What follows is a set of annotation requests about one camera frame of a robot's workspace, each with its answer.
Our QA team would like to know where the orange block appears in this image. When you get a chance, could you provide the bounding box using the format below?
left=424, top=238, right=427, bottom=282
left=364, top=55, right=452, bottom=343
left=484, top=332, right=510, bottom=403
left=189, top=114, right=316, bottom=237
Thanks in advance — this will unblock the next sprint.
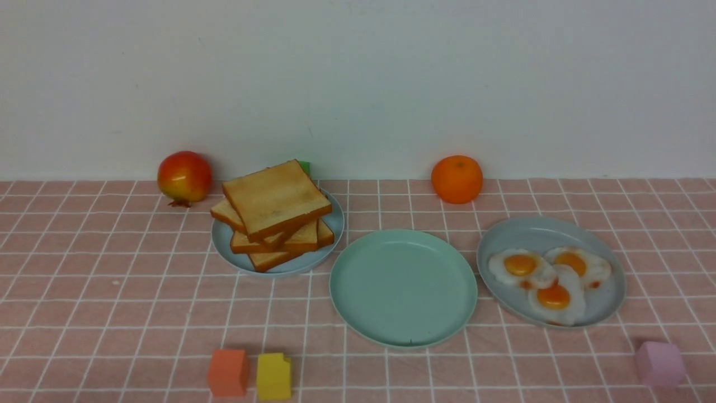
left=206, top=349, right=251, bottom=398

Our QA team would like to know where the red apple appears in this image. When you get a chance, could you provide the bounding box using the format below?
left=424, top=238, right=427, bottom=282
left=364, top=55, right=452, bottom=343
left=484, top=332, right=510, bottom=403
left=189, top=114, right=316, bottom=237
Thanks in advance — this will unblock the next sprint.
left=157, top=151, right=213, bottom=208

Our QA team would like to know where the grey-blue egg plate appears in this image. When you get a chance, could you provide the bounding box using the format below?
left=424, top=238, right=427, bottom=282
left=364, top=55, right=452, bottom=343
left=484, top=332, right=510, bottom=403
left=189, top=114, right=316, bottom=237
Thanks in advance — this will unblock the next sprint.
left=477, top=216, right=627, bottom=329

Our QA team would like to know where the light blue bread plate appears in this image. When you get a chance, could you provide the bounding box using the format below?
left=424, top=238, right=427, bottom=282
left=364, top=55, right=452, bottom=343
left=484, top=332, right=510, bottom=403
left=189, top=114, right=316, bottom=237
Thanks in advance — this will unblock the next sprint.
left=211, top=191, right=345, bottom=279

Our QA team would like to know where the yellow block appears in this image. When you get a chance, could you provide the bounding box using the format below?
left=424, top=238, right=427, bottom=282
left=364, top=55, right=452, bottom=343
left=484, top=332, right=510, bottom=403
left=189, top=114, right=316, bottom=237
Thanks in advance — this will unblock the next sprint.
left=256, top=353, right=292, bottom=401

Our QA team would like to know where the fried egg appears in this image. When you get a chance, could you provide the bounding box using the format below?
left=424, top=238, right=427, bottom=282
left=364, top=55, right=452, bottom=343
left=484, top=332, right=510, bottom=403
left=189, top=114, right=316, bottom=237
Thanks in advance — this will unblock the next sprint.
left=527, top=264, right=586, bottom=326
left=544, top=246, right=612, bottom=290
left=487, top=249, right=558, bottom=290

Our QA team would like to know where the pink block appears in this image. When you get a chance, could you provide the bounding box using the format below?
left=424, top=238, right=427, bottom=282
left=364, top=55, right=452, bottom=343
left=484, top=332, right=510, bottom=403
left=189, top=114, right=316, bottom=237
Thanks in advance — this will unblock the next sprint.
left=635, top=341, right=687, bottom=388

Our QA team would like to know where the orange fruit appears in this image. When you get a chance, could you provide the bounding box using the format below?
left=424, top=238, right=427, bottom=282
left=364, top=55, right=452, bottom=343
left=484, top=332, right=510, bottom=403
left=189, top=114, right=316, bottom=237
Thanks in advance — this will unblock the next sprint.
left=431, top=154, right=484, bottom=204

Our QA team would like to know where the green centre plate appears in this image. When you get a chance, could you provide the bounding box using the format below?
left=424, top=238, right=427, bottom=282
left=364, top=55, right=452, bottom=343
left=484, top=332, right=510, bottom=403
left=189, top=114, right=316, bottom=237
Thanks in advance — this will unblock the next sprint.
left=329, top=229, right=478, bottom=349

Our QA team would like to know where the toast slice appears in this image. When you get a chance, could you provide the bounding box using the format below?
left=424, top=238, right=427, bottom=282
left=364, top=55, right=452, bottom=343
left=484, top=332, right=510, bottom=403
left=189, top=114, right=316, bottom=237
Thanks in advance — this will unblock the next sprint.
left=229, top=219, right=335, bottom=254
left=222, top=159, right=333, bottom=242
left=248, top=251, right=303, bottom=273
left=210, top=198, right=295, bottom=254

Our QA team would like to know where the green block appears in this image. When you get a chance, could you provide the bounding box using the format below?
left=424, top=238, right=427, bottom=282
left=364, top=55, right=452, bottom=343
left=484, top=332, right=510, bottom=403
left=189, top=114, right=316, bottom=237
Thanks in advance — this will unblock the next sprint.
left=298, top=160, right=311, bottom=176

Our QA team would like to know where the pink checkered tablecloth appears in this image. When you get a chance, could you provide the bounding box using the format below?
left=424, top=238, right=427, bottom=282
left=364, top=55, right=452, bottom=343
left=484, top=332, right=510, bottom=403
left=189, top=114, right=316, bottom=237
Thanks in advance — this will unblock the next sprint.
left=1, top=178, right=715, bottom=402

